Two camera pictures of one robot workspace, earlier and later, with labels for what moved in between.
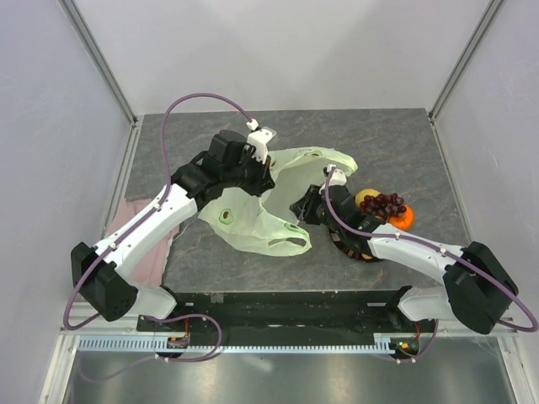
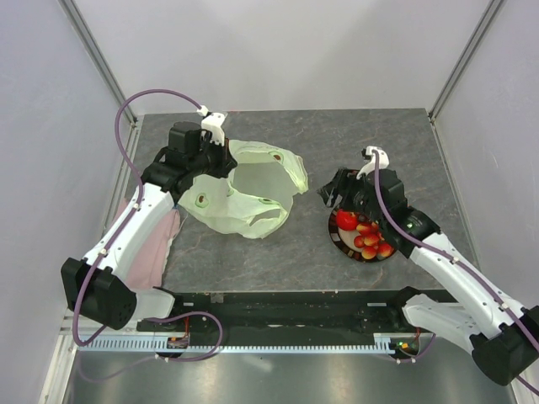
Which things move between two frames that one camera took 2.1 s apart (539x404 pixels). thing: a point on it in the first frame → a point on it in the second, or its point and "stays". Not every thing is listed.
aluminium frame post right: [488, 19] stays
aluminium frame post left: [109, 76] stays
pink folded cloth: [146, 267] stays
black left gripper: [263, 180] → [226, 162]
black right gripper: [303, 208] → [345, 179]
